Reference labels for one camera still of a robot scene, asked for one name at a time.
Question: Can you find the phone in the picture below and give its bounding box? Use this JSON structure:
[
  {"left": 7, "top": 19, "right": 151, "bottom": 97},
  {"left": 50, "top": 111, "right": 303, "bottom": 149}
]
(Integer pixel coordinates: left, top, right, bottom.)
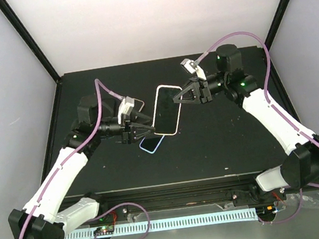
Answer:
[
  {"left": 133, "top": 98, "right": 145, "bottom": 112},
  {"left": 139, "top": 135, "right": 165, "bottom": 154},
  {"left": 152, "top": 85, "right": 182, "bottom": 136}
]

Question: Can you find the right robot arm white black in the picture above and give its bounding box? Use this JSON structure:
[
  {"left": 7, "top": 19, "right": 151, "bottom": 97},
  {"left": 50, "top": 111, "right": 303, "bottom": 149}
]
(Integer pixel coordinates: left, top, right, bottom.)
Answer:
[{"left": 173, "top": 44, "right": 319, "bottom": 203}]

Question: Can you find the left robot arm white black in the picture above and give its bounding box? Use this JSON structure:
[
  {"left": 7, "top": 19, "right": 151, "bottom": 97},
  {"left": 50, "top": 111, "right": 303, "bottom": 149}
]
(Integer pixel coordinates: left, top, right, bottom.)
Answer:
[{"left": 8, "top": 94, "right": 153, "bottom": 239}]

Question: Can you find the phone in blue case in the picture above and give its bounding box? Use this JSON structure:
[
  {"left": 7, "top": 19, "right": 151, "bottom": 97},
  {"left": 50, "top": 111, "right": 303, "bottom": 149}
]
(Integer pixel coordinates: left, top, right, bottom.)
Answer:
[{"left": 139, "top": 135, "right": 165, "bottom": 154}]

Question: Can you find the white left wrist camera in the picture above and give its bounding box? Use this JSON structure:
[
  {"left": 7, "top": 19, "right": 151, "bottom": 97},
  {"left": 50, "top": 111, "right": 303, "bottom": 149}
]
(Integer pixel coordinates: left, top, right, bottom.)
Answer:
[{"left": 117, "top": 96, "right": 135, "bottom": 124}]

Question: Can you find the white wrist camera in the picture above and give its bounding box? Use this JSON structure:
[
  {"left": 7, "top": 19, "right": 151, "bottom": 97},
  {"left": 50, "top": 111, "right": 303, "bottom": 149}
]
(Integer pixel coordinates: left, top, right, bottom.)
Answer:
[
  {"left": 117, "top": 96, "right": 135, "bottom": 124},
  {"left": 180, "top": 59, "right": 207, "bottom": 81}
]

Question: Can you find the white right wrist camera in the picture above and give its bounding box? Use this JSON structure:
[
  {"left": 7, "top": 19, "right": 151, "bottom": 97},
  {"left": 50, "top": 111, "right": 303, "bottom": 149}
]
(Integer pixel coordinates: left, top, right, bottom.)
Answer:
[{"left": 180, "top": 59, "right": 207, "bottom": 81}]

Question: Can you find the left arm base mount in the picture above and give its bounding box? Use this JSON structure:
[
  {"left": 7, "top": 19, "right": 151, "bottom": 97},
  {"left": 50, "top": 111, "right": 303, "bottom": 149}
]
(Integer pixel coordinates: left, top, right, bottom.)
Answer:
[{"left": 82, "top": 201, "right": 131, "bottom": 226}]

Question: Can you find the white slotted cable duct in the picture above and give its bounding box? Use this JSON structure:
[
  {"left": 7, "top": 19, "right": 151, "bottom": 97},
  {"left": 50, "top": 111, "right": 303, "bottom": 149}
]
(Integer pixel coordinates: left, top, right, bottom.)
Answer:
[{"left": 65, "top": 209, "right": 258, "bottom": 239}]

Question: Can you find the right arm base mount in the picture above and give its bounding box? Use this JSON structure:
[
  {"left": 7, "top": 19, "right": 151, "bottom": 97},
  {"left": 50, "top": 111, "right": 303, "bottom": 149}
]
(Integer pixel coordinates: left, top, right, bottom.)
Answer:
[{"left": 230, "top": 185, "right": 287, "bottom": 206}]

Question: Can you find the left black frame post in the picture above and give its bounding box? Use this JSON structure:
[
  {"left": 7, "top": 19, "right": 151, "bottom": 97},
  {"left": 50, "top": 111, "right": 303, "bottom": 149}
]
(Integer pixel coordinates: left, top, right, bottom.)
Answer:
[{"left": 0, "top": 0, "right": 61, "bottom": 83}]

